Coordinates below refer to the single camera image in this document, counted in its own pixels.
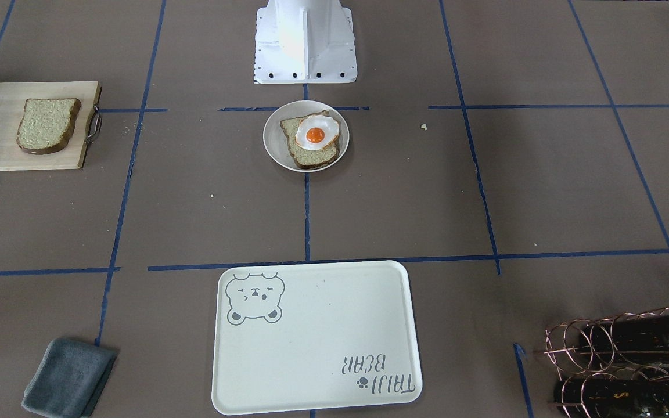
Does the copper wire bottle rack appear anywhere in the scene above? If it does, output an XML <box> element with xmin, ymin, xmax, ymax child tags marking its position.
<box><xmin>535</xmin><ymin>307</ymin><xmax>669</xmax><ymax>418</ymax></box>

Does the white round plate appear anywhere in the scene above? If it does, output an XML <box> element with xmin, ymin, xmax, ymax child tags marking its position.
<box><xmin>262</xmin><ymin>100</ymin><xmax>350</xmax><ymax>174</ymax></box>

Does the grey folded cloth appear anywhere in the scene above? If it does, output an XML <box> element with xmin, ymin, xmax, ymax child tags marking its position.
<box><xmin>21</xmin><ymin>338</ymin><xmax>118</xmax><ymax>417</ymax></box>

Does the metal cutting board handle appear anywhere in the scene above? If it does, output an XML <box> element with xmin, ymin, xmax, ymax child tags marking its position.
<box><xmin>85</xmin><ymin>103</ymin><xmax>103</xmax><ymax>146</ymax></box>

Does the dark wine bottle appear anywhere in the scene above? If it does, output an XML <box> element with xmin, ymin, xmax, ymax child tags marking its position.
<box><xmin>578</xmin><ymin>315</ymin><xmax>669</xmax><ymax>365</ymax></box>
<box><xmin>552</xmin><ymin>374</ymin><xmax>669</xmax><ymax>417</ymax></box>

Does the wooden cutting board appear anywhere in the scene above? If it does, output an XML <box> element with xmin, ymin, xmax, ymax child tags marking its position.
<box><xmin>0</xmin><ymin>80</ymin><xmax>101</xmax><ymax>171</ymax></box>

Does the bread slice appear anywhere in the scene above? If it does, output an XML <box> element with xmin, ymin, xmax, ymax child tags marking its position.
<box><xmin>280</xmin><ymin>111</ymin><xmax>337</xmax><ymax>168</ymax></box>
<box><xmin>16</xmin><ymin>98</ymin><xmax>81</xmax><ymax>154</ymax></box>

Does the dark wine bottle upper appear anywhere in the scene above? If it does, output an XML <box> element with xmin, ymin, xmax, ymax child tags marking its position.
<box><xmin>578</xmin><ymin>315</ymin><xmax>669</xmax><ymax>365</ymax></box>

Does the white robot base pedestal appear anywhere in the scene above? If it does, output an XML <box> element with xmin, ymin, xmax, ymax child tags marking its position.
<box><xmin>253</xmin><ymin>1</ymin><xmax>358</xmax><ymax>84</ymax></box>

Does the cream bear tray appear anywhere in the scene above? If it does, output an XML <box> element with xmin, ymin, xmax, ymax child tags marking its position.
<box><xmin>211</xmin><ymin>260</ymin><xmax>424</xmax><ymax>416</ymax></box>

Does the dark wine bottle lower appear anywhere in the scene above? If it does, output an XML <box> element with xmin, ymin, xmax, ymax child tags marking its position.
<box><xmin>552</xmin><ymin>374</ymin><xmax>669</xmax><ymax>417</ymax></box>

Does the fried egg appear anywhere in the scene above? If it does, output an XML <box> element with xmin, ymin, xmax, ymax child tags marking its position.
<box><xmin>294</xmin><ymin>114</ymin><xmax>340</xmax><ymax>151</ymax></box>

